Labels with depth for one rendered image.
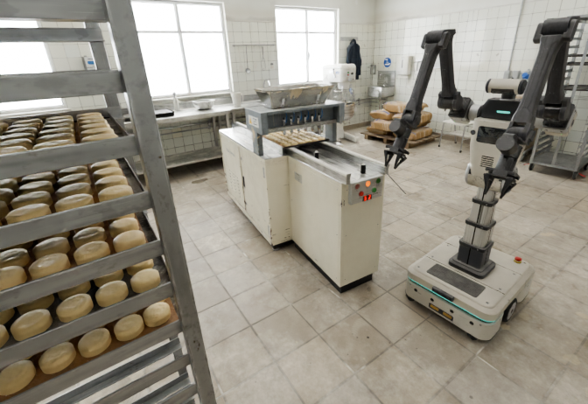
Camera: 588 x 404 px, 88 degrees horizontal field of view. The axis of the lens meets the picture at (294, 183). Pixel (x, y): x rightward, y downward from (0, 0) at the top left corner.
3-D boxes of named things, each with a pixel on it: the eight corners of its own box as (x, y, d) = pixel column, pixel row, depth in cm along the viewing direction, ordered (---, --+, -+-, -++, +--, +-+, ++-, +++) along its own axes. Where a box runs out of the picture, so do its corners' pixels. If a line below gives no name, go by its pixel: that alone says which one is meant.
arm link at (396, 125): (422, 117, 146) (406, 115, 152) (410, 107, 138) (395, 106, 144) (412, 141, 146) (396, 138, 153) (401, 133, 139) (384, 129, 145)
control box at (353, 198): (347, 203, 184) (347, 182, 179) (378, 194, 194) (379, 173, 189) (351, 205, 181) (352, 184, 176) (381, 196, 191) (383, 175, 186)
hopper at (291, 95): (255, 107, 241) (253, 88, 236) (315, 100, 265) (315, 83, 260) (269, 111, 218) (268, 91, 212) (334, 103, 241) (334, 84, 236)
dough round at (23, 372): (44, 366, 53) (39, 358, 53) (19, 396, 49) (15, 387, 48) (16, 367, 53) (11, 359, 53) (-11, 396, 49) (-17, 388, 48)
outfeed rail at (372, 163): (260, 123, 351) (259, 118, 349) (262, 123, 353) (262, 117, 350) (385, 175, 186) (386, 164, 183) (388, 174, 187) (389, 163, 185)
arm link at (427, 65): (451, 34, 139) (429, 36, 148) (446, 29, 136) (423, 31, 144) (421, 127, 146) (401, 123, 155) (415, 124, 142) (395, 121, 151)
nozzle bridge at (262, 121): (248, 149, 252) (244, 107, 240) (322, 136, 283) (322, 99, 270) (264, 159, 225) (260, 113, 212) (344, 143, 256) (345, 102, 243)
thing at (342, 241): (291, 247, 266) (286, 148, 232) (325, 236, 280) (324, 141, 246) (339, 297, 208) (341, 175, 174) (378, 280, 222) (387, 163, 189)
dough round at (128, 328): (142, 338, 58) (139, 330, 57) (113, 344, 57) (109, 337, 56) (146, 318, 62) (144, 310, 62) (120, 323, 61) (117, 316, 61)
